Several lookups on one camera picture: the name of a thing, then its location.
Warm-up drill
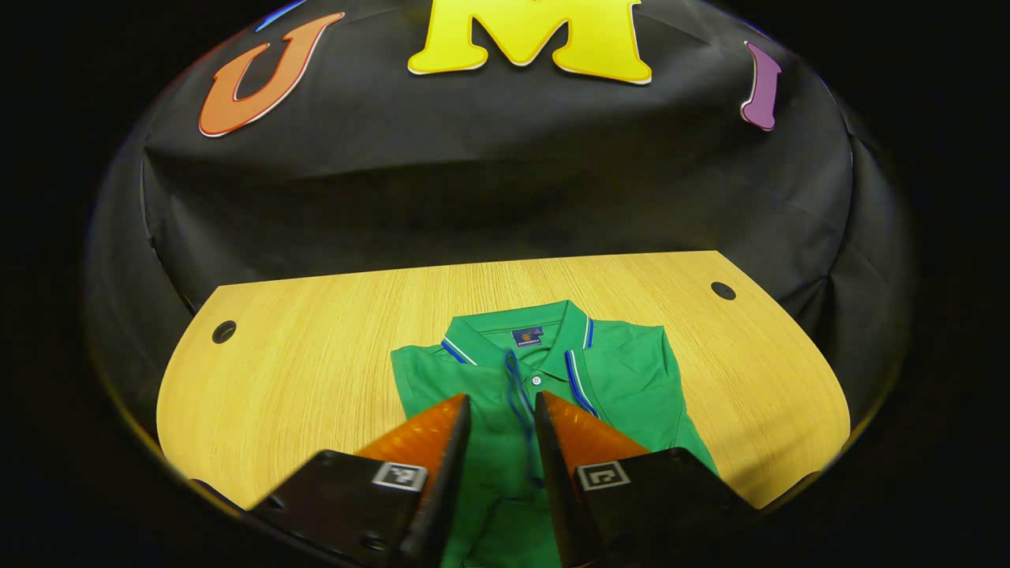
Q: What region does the green T-shirt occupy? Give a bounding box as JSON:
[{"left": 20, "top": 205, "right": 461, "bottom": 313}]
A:
[{"left": 391, "top": 300, "right": 720, "bottom": 568}]

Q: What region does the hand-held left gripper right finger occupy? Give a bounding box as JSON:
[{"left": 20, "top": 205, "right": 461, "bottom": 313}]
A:
[{"left": 534, "top": 390, "right": 757, "bottom": 568}]

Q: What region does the black backdrop cloth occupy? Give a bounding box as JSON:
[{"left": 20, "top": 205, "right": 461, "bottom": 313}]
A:
[{"left": 83, "top": 0, "right": 920, "bottom": 443}]

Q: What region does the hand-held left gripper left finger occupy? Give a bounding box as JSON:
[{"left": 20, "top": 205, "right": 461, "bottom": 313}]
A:
[{"left": 251, "top": 393, "right": 473, "bottom": 568}]

